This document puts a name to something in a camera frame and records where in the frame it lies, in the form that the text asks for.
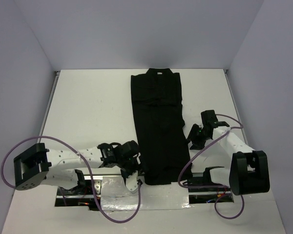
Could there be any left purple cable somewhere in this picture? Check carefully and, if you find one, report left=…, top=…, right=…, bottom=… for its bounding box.
left=0, top=136, right=143, bottom=224

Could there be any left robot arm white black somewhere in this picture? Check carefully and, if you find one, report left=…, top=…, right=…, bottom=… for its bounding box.
left=14, top=140, right=143, bottom=194

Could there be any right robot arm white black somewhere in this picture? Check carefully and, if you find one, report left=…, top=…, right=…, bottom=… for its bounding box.
left=187, top=110, right=270, bottom=195

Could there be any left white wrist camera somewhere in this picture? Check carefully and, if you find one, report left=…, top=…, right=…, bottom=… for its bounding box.
left=125, top=171, right=139, bottom=194

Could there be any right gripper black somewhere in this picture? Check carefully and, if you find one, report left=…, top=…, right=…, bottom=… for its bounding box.
left=183, top=123, right=210, bottom=151

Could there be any purple cable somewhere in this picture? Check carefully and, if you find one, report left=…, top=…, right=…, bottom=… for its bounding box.
left=0, top=136, right=143, bottom=224
left=177, top=114, right=246, bottom=220

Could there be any aluminium rail left edge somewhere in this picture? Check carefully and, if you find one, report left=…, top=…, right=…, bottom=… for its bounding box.
left=26, top=70, right=60, bottom=176

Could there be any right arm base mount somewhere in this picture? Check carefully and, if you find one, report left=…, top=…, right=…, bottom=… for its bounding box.
left=182, top=174, right=230, bottom=195

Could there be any aluminium rail edge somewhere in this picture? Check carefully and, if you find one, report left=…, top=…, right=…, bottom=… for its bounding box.
left=26, top=70, right=60, bottom=176
left=223, top=69, right=254, bottom=148

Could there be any white foam board front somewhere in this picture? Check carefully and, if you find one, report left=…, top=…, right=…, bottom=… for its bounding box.
left=2, top=185, right=285, bottom=234

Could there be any aluminium rail right edge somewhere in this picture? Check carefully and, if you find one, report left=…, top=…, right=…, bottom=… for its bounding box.
left=223, top=69, right=254, bottom=148

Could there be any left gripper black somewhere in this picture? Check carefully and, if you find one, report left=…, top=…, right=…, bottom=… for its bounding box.
left=117, top=154, right=148, bottom=181

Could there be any black long sleeve shirt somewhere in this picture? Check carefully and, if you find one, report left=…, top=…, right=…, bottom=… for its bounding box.
left=130, top=68, right=190, bottom=185

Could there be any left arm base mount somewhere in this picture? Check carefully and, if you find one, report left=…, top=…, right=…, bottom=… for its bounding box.
left=54, top=179, right=99, bottom=211

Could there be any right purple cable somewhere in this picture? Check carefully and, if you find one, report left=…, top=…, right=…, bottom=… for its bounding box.
left=177, top=114, right=246, bottom=220

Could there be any silver foil sheet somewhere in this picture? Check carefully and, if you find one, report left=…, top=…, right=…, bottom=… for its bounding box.
left=100, top=176, right=190, bottom=211

